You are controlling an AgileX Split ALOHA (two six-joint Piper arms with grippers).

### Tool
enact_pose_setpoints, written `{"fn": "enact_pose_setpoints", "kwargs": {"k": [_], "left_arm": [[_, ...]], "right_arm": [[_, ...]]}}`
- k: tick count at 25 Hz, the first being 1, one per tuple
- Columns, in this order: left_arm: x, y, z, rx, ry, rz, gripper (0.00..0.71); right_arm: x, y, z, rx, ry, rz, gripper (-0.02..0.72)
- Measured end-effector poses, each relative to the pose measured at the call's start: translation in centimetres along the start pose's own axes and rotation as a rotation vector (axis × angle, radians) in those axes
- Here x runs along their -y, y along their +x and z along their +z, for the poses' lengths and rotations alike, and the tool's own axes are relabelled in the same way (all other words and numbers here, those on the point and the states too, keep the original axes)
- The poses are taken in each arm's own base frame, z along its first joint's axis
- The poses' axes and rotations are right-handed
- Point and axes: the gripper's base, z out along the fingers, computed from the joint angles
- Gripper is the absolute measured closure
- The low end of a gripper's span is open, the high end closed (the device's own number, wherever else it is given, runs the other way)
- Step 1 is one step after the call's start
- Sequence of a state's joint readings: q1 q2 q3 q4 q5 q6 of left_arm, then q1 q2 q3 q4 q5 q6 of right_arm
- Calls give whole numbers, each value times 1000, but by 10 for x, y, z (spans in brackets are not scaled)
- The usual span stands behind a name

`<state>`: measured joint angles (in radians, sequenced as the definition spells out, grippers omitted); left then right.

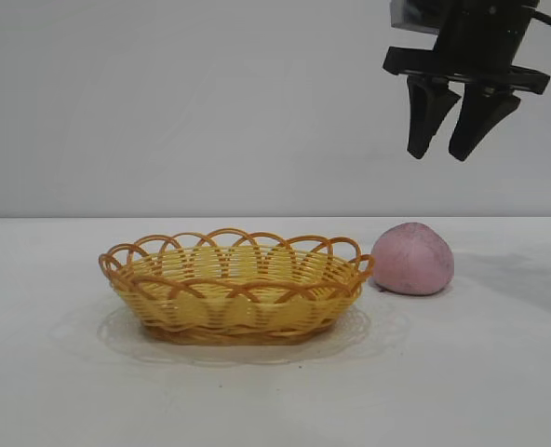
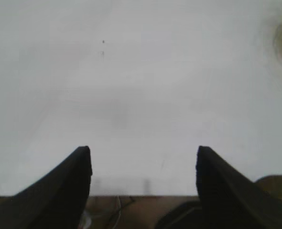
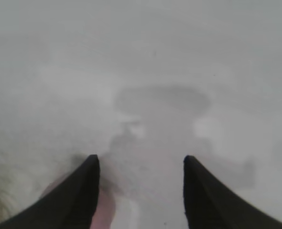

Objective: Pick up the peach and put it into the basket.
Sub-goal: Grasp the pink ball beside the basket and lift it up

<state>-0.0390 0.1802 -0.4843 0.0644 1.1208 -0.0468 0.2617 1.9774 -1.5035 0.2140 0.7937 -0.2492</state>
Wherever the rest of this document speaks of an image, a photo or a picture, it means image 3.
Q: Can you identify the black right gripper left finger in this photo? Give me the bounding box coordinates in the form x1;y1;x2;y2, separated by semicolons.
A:
0;154;101;229

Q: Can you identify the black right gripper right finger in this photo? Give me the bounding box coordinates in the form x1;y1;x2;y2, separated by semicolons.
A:
183;155;282;229

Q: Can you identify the pink peach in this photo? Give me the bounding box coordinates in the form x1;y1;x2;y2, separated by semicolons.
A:
40;175;117;229

